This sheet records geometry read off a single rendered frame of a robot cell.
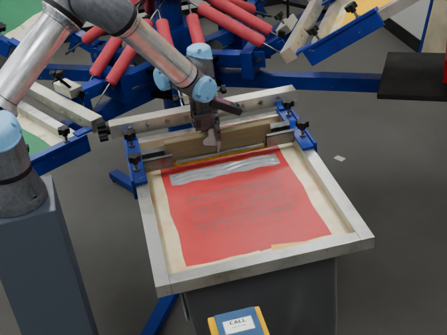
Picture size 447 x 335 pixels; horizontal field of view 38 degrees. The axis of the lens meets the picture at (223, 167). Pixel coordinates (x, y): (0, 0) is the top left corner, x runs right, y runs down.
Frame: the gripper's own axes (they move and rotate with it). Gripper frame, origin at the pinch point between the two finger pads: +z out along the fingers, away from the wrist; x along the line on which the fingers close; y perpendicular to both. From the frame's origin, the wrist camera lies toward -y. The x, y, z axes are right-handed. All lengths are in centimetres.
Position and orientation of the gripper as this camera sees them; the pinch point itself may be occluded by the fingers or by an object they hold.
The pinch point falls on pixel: (218, 145)
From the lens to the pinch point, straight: 217.3
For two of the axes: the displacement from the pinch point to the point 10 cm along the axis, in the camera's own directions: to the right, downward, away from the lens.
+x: 2.1, 5.0, -8.4
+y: -9.7, 2.1, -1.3
